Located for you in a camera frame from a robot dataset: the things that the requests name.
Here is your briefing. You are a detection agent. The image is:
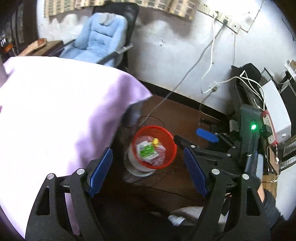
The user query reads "red white plastic snack bag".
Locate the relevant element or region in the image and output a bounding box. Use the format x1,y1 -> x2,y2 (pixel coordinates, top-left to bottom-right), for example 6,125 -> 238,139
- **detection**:
152,146 -> 166,166

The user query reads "yellow wrapper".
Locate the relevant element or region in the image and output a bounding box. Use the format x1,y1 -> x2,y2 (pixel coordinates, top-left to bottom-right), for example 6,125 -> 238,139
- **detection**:
152,138 -> 159,147

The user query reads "red mesh trash basket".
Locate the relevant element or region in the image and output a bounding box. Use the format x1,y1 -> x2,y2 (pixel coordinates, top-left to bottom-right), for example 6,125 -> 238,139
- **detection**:
131,126 -> 177,170

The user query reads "person right hand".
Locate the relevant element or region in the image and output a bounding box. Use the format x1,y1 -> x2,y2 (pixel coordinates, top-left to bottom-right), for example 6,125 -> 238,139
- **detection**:
257,183 -> 265,202

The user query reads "red white power strip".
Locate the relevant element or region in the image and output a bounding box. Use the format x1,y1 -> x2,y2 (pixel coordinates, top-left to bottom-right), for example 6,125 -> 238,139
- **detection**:
261,110 -> 277,146

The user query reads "white box appliance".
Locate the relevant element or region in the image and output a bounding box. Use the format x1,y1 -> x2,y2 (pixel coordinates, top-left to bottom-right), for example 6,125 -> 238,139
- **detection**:
262,81 -> 292,143

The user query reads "purple fleece tablecloth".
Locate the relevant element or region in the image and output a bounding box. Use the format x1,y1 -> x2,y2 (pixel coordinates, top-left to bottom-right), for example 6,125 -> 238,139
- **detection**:
1,56 -> 151,235

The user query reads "beige checkered curtain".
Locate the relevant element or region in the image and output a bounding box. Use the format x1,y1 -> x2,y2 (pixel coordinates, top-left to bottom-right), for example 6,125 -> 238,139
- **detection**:
44,0 -> 202,20

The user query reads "dark wooden side table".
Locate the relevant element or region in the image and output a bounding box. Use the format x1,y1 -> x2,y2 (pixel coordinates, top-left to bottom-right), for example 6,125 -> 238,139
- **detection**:
18,38 -> 64,56

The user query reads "light blue cushioned chair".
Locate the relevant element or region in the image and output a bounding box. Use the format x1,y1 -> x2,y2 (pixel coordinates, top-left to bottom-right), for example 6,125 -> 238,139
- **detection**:
59,6 -> 139,72

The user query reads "white power cable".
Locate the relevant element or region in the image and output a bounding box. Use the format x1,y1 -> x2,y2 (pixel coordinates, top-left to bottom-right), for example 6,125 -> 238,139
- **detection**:
138,22 -> 266,126

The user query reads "white wall socket strip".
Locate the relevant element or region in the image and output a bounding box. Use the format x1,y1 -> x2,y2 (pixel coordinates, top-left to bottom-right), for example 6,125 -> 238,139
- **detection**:
197,1 -> 241,34

